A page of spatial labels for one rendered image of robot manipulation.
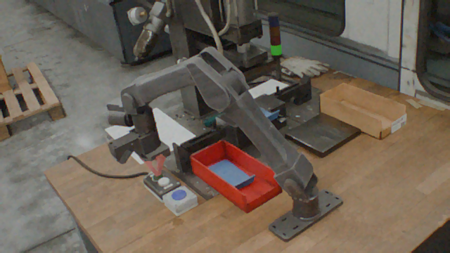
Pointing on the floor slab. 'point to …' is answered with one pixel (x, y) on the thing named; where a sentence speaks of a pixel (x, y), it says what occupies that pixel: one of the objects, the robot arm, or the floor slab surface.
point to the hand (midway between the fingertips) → (157, 172)
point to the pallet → (50, 102)
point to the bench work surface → (177, 241)
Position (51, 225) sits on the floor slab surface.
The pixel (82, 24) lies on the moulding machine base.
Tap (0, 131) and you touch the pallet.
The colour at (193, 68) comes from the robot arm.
